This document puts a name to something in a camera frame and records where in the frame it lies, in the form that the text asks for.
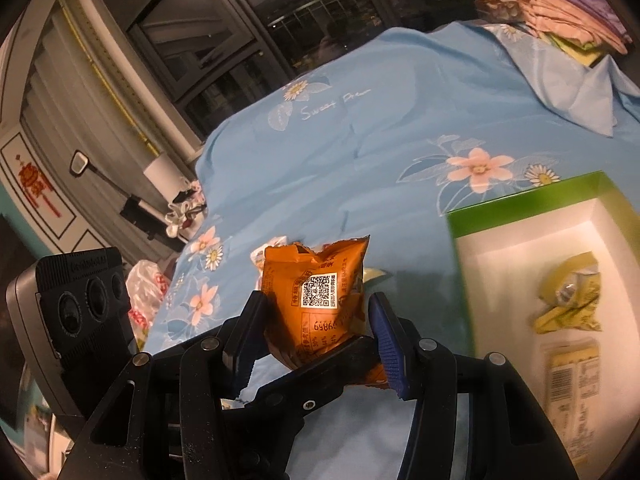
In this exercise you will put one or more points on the white red plastic bag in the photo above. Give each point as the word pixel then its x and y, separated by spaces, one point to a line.
pixel 145 300

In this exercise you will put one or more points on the green cardboard box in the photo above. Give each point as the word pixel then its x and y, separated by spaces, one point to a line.
pixel 520 260

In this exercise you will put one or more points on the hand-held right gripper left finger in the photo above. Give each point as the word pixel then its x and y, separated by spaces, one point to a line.
pixel 245 332

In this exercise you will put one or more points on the cream long snack packet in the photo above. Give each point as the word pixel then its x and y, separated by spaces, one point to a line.
pixel 375 274

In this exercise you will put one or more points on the gold snack packet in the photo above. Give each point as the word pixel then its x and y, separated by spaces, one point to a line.
pixel 565 320

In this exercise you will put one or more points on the white cylinder container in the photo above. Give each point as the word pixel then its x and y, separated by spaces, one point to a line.
pixel 162 177

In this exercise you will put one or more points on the clear cracker packet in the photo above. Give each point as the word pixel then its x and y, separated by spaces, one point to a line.
pixel 570 400

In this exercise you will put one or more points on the light blue floral bedsheet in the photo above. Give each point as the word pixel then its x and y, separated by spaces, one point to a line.
pixel 375 160

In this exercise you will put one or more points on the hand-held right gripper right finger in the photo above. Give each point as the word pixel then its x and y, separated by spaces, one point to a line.
pixel 387 350

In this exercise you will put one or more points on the white patterned cloth bundle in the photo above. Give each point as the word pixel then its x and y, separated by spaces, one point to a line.
pixel 182 215

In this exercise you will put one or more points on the orange snack packet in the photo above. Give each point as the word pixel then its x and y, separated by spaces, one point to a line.
pixel 320 320

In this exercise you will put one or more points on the dark glass window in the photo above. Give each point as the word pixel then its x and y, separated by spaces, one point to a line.
pixel 300 20

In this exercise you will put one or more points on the red knot wall decoration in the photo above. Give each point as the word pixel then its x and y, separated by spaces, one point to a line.
pixel 32 182

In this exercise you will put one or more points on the black stick vacuum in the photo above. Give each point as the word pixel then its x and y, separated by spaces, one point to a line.
pixel 135 207

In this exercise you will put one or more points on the small white snack packet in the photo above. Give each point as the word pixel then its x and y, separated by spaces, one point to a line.
pixel 257 260

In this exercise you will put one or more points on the stack of folded cloths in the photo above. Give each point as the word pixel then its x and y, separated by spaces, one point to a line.
pixel 560 10

